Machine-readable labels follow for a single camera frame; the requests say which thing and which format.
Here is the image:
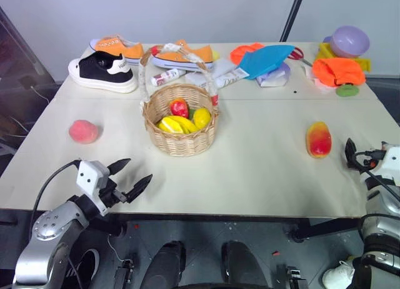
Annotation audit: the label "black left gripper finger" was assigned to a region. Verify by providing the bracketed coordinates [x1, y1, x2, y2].
[126, 173, 154, 204]
[107, 158, 132, 178]

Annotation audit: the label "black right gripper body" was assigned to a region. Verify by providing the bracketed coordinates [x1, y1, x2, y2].
[352, 148, 384, 171]

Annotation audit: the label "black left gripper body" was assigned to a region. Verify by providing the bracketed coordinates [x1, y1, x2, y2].
[99, 175, 131, 209]

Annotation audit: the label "large red yellow mango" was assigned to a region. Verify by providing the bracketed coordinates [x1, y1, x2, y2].
[306, 121, 333, 160]

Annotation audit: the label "pink peach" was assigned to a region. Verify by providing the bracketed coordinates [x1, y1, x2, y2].
[68, 119, 101, 144]

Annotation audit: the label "green sponge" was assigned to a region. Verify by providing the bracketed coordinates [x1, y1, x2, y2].
[335, 83, 360, 98]

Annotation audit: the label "yellow banana bunch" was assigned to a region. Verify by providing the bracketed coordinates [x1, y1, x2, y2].
[156, 114, 199, 134]

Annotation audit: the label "black shoe with white sole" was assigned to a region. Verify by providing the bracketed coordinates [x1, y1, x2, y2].
[66, 248, 101, 286]

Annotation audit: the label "white and pink paper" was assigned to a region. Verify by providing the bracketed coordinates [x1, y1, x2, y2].
[301, 63, 333, 91]

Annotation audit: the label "large orange cloth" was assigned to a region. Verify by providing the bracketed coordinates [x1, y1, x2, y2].
[312, 57, 367, 88]

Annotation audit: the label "small red yellow mango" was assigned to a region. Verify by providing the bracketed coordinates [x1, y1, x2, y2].
[169, 98, 190, 118]

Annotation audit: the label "dark rounded shape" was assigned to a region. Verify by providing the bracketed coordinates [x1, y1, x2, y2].
[146, 240, 188, 286]

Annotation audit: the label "yellow lemon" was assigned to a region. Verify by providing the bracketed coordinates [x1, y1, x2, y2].
[192, 108, 212, 129]

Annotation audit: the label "black and white sneaker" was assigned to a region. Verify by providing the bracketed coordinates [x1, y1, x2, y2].
[67, 50, 139, 94]

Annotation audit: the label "red and white tube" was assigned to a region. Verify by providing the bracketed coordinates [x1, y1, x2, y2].
[150, 68, 186, 87]

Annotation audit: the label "large purple bowl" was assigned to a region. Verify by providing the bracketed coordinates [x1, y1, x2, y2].
[330, 25, 371, 59]

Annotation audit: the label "orange canvas sneaker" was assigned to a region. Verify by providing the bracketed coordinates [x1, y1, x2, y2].
[88, 35, 146, 66]
[149, 39, 217, 73]

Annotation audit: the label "blue cloth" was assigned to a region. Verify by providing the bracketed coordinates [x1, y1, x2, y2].
[238, 44, 298, 81]

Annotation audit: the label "white printed package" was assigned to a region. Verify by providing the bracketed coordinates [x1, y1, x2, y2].
[184, 57, 251, 90]

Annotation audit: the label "black pole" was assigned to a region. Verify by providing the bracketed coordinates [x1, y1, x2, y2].
[278, 0, 308, 43]

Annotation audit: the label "small orange cloth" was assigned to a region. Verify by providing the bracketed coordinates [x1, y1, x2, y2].
[229, 42, 265, 65]

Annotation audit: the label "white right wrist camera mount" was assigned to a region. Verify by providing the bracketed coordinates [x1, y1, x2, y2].
[374, 142, 400, 181]

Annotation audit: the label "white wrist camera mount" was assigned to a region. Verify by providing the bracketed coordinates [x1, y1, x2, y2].
[76, 160, 111, 217]
[374, 142, 400, 181]

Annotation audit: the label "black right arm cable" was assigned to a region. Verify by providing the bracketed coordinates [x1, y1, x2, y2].
[352, 150, 400, 209]

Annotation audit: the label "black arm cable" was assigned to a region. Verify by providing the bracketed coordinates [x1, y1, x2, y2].
[30, 159, 83, 215]
[352, 150, 400, 209]

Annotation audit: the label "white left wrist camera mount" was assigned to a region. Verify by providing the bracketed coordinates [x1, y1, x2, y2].
[76, 160, 111, 217]

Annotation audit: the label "wicker basket with handle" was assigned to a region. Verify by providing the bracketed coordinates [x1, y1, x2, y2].
[139, 43, 221, 158]

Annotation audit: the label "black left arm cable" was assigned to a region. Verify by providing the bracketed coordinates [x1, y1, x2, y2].
[30, 159, 83, 215]

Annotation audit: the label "red handled scissors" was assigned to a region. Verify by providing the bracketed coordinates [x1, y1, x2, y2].
[286, 46, 314, 68]

